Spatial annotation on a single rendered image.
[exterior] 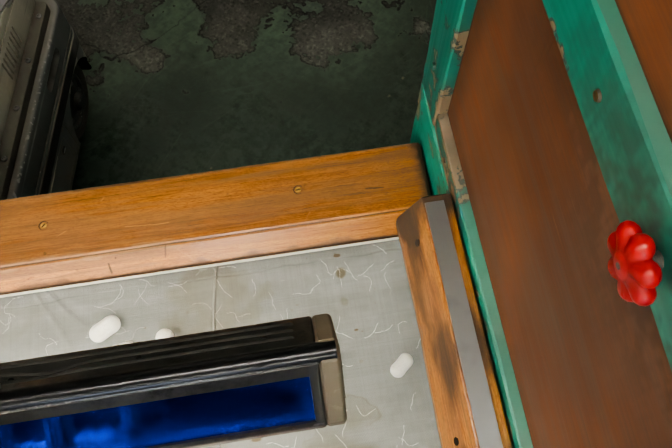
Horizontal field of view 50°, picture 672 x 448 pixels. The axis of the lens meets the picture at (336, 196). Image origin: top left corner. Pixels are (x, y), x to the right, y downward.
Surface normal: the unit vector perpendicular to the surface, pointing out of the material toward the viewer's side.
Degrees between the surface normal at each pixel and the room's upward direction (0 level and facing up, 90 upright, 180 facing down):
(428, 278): 67
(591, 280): 90
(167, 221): 0
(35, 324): 0
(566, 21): 90
